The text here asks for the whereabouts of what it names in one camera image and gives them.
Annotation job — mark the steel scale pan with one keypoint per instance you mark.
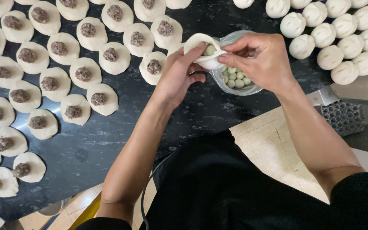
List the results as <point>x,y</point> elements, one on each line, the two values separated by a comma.
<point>359,89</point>

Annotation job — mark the pale green filling ball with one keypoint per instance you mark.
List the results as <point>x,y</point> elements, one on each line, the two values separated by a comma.
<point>210,50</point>

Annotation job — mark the person's left hand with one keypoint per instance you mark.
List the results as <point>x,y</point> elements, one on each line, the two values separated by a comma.
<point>174,81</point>

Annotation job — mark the rows of meat-topped dough wrappers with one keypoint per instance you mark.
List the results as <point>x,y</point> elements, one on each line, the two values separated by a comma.
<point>59,73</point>

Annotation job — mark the clear plastic bag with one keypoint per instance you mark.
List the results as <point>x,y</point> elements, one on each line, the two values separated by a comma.
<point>251,91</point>

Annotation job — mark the steel bowl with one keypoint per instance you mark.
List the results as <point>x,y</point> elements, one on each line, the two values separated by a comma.
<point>53,208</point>

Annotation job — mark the yellow board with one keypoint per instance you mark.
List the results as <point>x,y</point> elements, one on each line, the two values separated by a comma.
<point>86,212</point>

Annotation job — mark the person's black apron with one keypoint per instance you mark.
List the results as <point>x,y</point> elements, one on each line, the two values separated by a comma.
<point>222,191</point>

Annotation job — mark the white dough wrapper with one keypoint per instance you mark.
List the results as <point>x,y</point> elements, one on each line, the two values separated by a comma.
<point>208,62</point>

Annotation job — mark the rows of closed white buns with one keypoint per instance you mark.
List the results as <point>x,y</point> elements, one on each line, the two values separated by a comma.
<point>340,35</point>

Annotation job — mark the heap of pale green balls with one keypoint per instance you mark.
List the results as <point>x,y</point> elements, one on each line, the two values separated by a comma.
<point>236,79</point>

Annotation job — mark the person's right hand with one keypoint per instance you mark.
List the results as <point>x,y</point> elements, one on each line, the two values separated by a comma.
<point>264,62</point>

